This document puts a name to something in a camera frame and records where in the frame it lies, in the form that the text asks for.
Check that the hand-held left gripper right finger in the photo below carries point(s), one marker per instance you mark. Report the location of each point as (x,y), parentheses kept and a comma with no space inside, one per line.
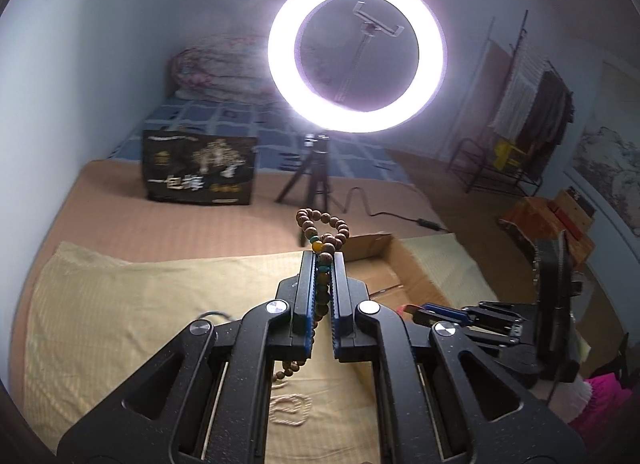
(337,314)

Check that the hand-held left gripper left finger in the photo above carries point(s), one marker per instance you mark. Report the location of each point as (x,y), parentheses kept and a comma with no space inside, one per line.
(303,294)

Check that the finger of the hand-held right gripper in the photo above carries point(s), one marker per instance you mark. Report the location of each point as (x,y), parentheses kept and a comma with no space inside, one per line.
(442,312)
(492,336)

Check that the cardboard box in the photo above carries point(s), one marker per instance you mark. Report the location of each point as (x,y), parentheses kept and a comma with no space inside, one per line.
(400,254)

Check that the orange cloth covered table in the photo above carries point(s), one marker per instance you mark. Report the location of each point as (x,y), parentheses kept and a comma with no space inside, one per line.
(530,219)

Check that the wooden box with red item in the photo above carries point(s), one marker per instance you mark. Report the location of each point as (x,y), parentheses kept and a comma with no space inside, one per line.
(575,204)

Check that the brown bed mat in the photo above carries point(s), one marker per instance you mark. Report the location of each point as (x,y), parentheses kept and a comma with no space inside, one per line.
(200,229)

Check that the black tripod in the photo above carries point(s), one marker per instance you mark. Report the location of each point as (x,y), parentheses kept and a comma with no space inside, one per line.
(320,163)

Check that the yellow box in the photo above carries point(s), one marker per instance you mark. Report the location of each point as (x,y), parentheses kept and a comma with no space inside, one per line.
(507,156)

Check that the black snack bag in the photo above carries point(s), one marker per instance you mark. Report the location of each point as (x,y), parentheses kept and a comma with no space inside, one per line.
(200,168)

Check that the yellow striped towel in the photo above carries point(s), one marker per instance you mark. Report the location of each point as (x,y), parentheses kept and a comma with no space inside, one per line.
(125,319)

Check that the dark hanging clothes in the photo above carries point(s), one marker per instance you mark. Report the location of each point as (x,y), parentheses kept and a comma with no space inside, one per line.
(550,113)

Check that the blue checked bedsheet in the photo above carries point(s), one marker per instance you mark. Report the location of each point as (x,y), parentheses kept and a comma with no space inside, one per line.
(200,116)

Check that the white striped hanging towel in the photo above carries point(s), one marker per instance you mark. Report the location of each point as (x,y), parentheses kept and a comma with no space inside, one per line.
(517,93)

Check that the beige leaning board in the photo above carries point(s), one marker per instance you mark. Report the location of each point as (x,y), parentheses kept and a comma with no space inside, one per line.
(492,83)

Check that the folded floral quilt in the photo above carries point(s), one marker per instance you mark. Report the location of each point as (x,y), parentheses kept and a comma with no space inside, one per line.
(215,68)

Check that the black clothes rack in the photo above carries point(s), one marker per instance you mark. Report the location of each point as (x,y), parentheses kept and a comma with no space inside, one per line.
(520,43)

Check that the landscape wall painting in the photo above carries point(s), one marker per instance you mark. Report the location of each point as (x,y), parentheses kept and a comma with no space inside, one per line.
(610,158)

